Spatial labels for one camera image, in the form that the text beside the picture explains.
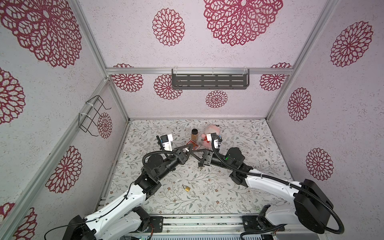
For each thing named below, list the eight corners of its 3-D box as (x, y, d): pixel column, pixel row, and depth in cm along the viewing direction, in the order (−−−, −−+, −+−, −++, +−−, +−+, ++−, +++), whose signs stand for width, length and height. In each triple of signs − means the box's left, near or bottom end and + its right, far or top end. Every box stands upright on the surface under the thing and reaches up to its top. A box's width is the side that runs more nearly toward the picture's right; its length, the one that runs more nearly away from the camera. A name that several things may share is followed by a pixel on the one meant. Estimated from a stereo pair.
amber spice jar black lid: (190, 141, 109) (190, 132, 101) (192, 137, 112) (192, 127, 104) (196, 143, 108) (196, 134, 100) (198, 138, 111) (198, 129, 103)
